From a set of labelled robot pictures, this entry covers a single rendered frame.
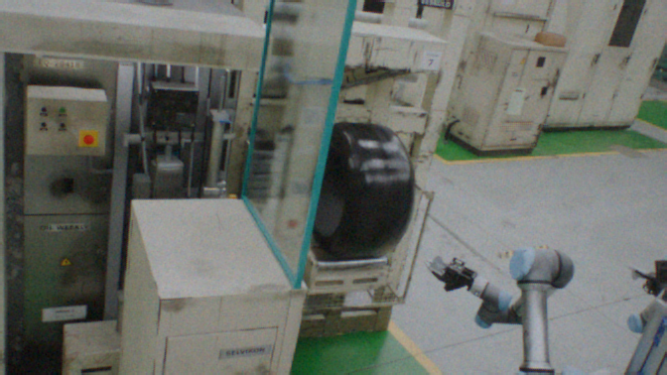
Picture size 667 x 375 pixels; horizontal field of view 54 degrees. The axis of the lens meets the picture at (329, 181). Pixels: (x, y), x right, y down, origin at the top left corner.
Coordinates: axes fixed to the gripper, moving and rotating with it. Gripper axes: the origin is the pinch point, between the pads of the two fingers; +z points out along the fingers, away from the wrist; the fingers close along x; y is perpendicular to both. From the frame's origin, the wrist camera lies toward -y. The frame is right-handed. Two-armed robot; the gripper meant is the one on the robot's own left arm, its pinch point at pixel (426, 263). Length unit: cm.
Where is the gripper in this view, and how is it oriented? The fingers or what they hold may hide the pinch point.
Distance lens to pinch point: 269.5
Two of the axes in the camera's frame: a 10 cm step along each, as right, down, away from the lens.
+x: -5.1, 5.5, -6.5
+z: -8.5, -4.4, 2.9
